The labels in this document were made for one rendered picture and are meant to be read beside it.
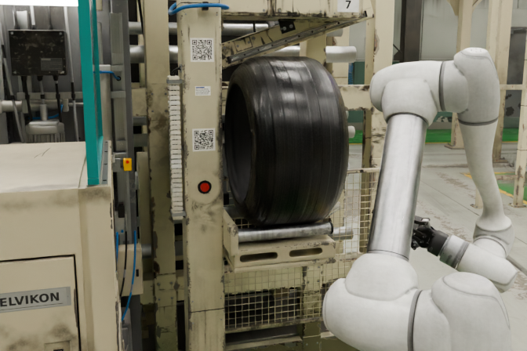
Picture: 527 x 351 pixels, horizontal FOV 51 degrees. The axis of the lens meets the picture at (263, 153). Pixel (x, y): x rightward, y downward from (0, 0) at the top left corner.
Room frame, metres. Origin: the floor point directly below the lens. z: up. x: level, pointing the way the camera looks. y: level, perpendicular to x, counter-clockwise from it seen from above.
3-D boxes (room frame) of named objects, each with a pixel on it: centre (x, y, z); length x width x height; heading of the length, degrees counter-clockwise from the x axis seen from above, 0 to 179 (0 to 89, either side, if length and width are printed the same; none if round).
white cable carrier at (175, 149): (1.79, 0.29, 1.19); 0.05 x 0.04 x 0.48; 15
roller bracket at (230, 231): (1.88, 0.14, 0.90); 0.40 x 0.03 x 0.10; 15
